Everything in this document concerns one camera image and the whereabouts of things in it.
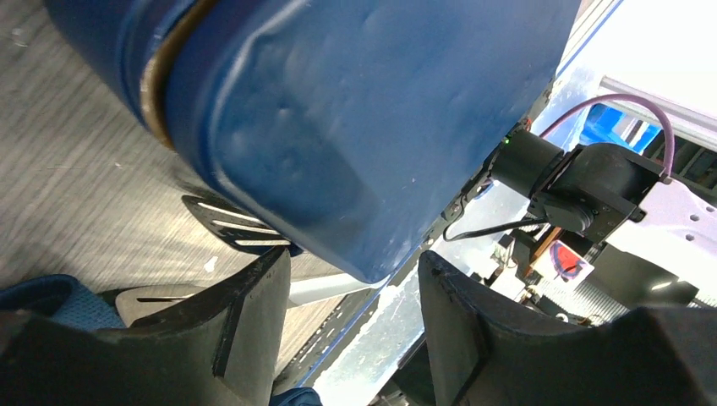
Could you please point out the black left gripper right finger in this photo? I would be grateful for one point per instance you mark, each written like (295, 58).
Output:
(486, 349)

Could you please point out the dark blue cloth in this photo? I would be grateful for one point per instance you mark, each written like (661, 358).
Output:
(63, 299)

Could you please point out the blue chocolate tin box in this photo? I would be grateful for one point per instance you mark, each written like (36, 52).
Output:
(131, 46)

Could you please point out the blue tin lid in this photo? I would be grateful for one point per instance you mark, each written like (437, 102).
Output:
(350, 126)

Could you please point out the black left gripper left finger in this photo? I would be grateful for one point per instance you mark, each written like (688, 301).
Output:
(217, 347)

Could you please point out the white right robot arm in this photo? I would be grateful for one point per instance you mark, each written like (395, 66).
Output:
(608, 194)

